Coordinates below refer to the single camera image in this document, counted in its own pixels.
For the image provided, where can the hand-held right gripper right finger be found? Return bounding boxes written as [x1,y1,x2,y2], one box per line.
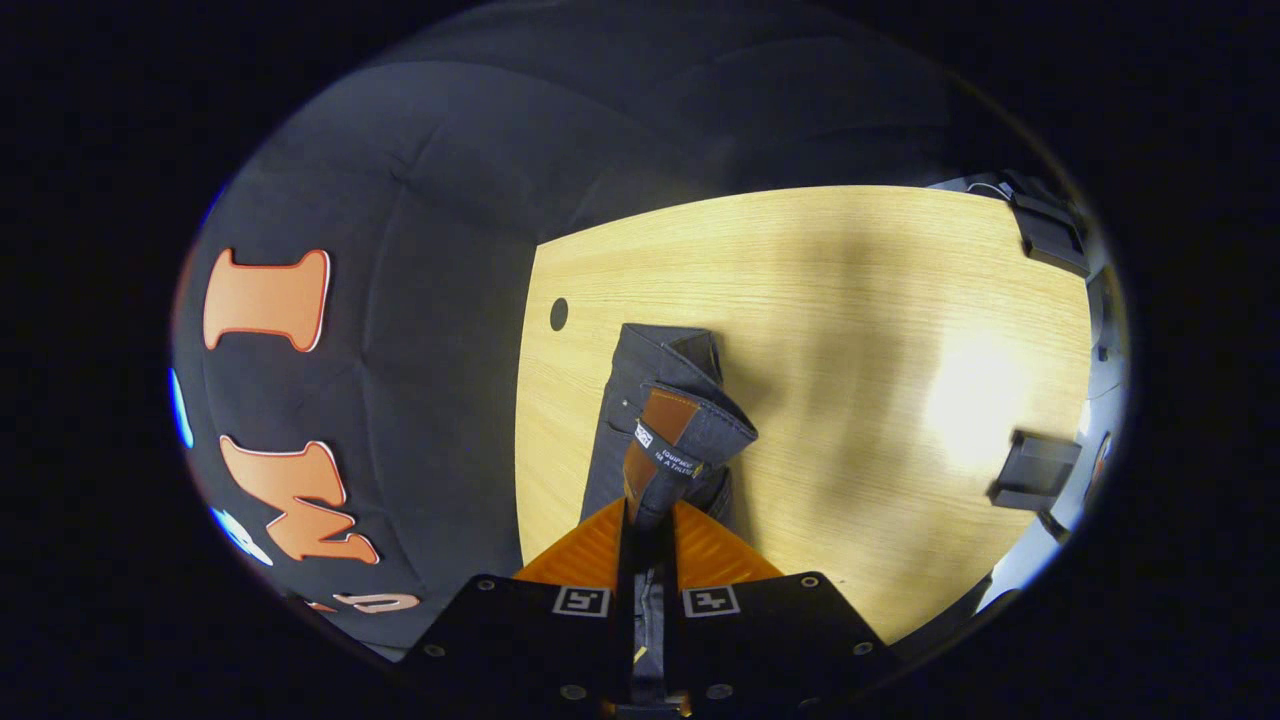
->
[650,498,901,720]

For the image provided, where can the black backdrop cloth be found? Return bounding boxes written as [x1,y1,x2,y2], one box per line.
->
[170,0,1051,651]

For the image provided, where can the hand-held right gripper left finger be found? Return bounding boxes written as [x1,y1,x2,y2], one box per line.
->
[400,498,641,720]

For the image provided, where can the black rectangular block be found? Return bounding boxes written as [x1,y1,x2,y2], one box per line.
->
[1008,188,1093,279]
[988,430,1084,513]

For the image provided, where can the dark denim jeans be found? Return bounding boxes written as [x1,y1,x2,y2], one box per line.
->
[580,322,759,701]

